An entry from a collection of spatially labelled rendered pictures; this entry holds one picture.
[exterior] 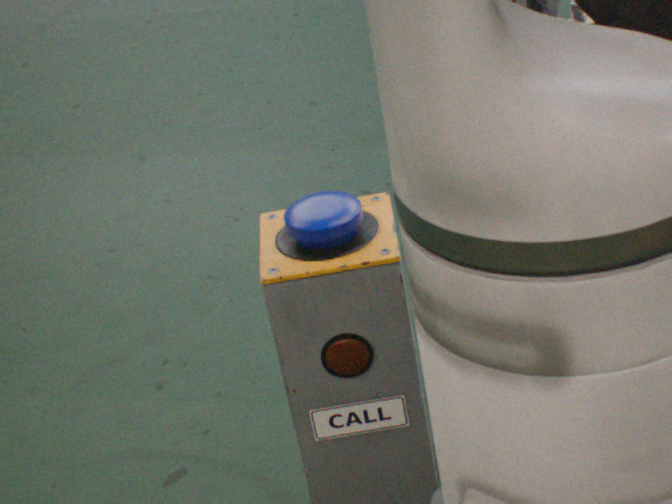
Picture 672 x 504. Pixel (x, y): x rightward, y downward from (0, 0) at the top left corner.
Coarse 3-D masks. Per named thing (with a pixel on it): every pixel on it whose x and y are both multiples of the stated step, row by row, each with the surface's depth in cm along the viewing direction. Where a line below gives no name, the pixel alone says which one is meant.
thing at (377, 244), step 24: (384, 192) 72; (264, 216) 72; (384, 216) 69; (264, 240) 69; (288, 240) 69; (360, 240) 68; (384, 240) 67; (264, 264) 67; (288, 264) 67; (312, 264) 66; (336, 264) 66; (360, 264) 66
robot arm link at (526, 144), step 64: (384, 0) 30; (448, 0) 29; (384, 64) 32; (448, 64) 30; (512, 64) 31; (576, 64) 33; (640, 64) 34; (448, 128) 31; (512, 128) 30; (576, 128) 31; (640, 128) 32; (448, 192) 32; (512, 192) 31; (576, 192) 31; (640, 192) 32; (448, 256) 34; (512, 256) 33; (576, 256) 32; (640, 256) 32
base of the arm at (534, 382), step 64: (448, 320) 35; (512, 320) 34; (576, 320) 33; (640, 320) 33; (448, 384) 37; (512, 384) 35; (576, 384) 34; (640, 384) 34; (448, 448) 39; (512, 448) 36; (576, 448) 35; (640, 448) 35
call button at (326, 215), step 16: (320, 192) 70; (336, 192) 69; (288, 208) 69; (304, 208) 68; (320, 208) 68; (336, 208) 68; (352, 208) 68; (288, 224) 68; (304, 224) 67; (320, 224) 67; (336, 224) 67; (352, 224) 67; (304, 240) 67; (320, 240) 67; (336, 240) 67
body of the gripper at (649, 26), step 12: (576, 0) 59; (588, 0) 58; (600, 0) 58; (612, 0) 58; (660, 0) 58; (588, 12) 59; (600, 12) 58; (612, 12) 58; (648, 12) 58; (660, 12) 58; (600, 24) 59; (648, 24) 58; (660, 24) 58; (660, 36) 59
